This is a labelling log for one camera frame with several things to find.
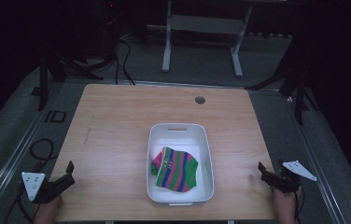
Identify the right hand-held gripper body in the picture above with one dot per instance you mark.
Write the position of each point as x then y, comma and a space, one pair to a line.
284, 182

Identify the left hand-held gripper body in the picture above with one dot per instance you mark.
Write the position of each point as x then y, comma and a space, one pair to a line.
36, 186

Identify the person's right hand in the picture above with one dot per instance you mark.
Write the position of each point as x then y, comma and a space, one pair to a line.
284, 207

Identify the person's left hand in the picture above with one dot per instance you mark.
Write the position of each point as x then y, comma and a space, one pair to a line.
47, 211

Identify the black tripod stand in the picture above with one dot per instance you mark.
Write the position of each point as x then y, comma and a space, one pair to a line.
299, 93
43, 77

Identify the striped green pink blue sock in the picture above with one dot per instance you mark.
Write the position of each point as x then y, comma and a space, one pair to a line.
176, 171

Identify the white plastic basin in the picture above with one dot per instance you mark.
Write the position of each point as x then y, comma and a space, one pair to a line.
179, 196

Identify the metal floor rail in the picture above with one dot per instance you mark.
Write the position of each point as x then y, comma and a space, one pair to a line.
8, 161
313, 161

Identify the white metal table frame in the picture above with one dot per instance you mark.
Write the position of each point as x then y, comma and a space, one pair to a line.
201, 24

